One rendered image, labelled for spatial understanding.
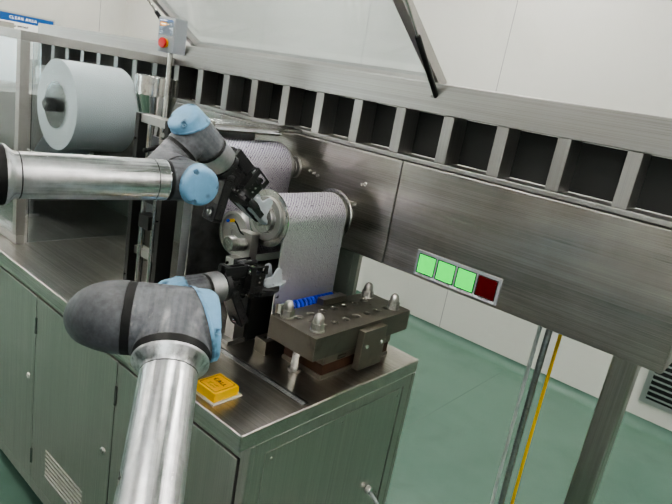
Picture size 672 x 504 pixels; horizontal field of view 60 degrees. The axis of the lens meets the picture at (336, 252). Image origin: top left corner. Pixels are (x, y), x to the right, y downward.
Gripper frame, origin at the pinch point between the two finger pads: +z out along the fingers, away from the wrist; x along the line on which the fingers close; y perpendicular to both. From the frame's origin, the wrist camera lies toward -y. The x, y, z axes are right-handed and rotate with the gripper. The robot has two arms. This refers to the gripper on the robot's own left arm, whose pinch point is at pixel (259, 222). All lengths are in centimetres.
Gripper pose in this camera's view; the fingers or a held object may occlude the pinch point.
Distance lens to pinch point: 144.4
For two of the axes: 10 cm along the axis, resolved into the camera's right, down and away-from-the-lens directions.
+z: 3.8, 5.4, 7.5
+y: 5.5, -7.9, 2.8
